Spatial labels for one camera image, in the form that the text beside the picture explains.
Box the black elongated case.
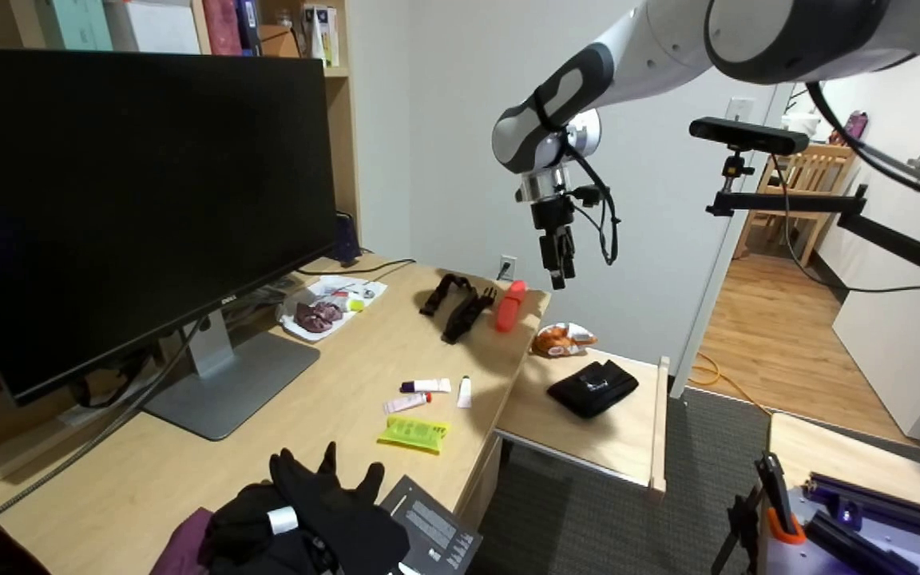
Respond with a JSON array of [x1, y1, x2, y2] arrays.
[[417, 271, 477, 321], [439, 290, 497, 349]]

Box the red orange stapler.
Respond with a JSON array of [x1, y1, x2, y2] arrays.
[[491, 279, 533, 335]]

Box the pink bottle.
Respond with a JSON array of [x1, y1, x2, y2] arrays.
[[839, 110, 873, 146]]

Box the purple cloth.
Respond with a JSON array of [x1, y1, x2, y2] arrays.
[[151, 505, 218, 575]]

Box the white cabinet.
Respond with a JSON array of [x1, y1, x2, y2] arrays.
[[826, 245, 920, 441]]

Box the black pouch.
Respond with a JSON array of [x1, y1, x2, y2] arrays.
[[544, 359, 641, 422]]

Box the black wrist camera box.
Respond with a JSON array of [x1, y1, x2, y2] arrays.
[[567, 184, 606, 210]]

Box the orange handled tool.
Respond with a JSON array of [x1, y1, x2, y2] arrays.
[[754, 452, 809, 550]]

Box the wooden sliding tray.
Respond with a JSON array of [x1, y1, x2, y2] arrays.
[[488, 345, 675, 496]]

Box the dark grey box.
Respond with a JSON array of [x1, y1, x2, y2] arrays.
[[373, 474, 487, 575]]

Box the black computer monitor with stand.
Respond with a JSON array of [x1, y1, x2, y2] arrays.
[[0, 45, 342, 444]]

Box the teal book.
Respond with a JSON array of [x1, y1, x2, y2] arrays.
[[48, 0, 117, 54]]

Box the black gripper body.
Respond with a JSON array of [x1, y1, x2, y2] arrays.
[[528, 195, 577, 271]]

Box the maroon book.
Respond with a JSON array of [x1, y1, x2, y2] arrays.
[[200, 0, 245, 58]]

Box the dark purple bottle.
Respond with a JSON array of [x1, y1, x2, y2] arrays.
[[330, 208, 365, 268]]

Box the purple tool case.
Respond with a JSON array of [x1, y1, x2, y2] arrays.
[[765, 469, 920, 575]]

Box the blue book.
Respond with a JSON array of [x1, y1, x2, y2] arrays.
[[232, 0, 266, 58]]

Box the white book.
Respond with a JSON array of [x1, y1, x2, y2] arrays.
[[122, 0, 203, 58]]

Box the brown box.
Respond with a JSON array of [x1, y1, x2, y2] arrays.
[[258, 21, 307, 60]]

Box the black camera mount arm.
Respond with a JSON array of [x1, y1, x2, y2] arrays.
[[706, 154, 920, 312]]

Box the dark grey floor mat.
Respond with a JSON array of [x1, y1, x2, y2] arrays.
[[479, 388, 774, 575]]

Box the green packet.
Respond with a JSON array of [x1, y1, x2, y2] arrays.
[[373, 413, 452, 457]]

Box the black gloves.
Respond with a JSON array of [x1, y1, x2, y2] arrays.
[[199, 441, 412, 575]]

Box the black stereo camera bar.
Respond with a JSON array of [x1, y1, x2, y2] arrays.
[[687, 114, 810, 160]]

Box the small red white tube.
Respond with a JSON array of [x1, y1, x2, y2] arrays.
[[384, 391, 439, 415]]

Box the white plate with dark food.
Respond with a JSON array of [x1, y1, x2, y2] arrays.
[[276, 271, 391, 345]]

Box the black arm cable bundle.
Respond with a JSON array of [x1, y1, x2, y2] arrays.
[[801, 77, 920, 210]]

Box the orange snack packet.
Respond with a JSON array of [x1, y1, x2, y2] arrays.
[[530, 321, 598, 363]]

